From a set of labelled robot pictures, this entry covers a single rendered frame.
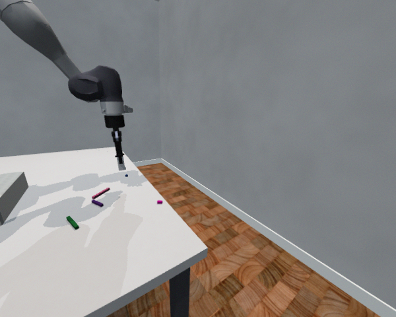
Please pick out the green rod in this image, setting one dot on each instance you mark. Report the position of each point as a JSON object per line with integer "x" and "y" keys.
{"x": 71, "y": 221}

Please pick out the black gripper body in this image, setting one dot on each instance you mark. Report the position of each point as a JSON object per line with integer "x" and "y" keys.
{"x": 114, "y": 122}

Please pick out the purple rod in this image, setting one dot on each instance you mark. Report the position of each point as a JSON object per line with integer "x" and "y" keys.
{"x": 97, "y": 203}

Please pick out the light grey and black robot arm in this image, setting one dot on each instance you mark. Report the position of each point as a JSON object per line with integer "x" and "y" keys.
{"x": 101, "y": 83}

